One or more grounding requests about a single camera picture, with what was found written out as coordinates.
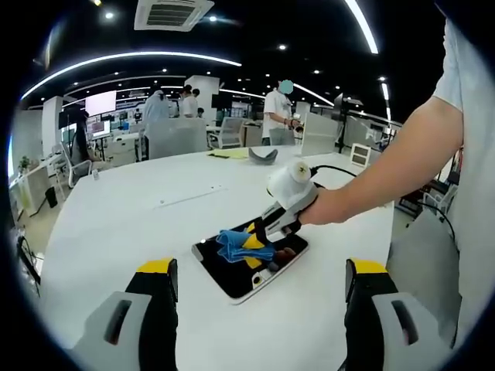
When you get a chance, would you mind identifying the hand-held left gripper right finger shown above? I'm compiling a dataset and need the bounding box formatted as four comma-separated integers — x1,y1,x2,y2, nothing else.
342,257,454,371

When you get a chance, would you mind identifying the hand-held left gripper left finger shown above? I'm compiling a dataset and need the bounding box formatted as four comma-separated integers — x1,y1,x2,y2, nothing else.
72,257,179,371

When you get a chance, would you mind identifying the blue cleaning cloth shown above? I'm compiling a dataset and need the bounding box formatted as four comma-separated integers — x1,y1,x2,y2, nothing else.
215,228,276,264

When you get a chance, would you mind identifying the person's right hand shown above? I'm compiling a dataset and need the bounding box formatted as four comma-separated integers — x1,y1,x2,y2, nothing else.
299,188,341,227

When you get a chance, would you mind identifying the dark grey curved object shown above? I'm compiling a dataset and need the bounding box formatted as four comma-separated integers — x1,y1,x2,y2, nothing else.
248,147,279,166

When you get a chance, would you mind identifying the white partition panel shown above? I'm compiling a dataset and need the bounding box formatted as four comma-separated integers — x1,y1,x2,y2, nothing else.
300,111,349,158

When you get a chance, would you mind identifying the yellow notepad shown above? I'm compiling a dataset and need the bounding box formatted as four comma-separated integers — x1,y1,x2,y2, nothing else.
207,149,248,161

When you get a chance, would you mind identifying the white mesh office chair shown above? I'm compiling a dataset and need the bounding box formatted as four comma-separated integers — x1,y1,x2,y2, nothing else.
210,117,245,150

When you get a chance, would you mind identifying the small white framed box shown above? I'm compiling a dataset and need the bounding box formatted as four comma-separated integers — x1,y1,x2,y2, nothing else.
350,142,371,168

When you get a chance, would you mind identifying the black tripod stand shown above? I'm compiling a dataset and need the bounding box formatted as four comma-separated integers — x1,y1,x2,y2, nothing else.
333,92,365,154

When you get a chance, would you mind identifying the grey partition panel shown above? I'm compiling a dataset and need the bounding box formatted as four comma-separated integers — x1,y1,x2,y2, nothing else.
146,117,208,160

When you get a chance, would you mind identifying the grey office chair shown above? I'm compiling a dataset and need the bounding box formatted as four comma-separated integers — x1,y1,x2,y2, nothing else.
57,141,94,189

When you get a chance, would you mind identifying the white low cabinet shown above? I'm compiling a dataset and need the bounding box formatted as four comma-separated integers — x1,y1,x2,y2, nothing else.
17,162,51,217

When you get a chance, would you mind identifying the pink display screen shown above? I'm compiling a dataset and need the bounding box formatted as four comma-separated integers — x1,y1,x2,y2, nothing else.
84,91,117,117

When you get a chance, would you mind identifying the ceiling air vent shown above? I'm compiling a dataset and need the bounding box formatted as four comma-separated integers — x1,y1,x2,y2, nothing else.
134,0,215,32

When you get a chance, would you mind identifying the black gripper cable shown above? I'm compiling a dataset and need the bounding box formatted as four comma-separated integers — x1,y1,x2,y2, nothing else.
309,165,359,179

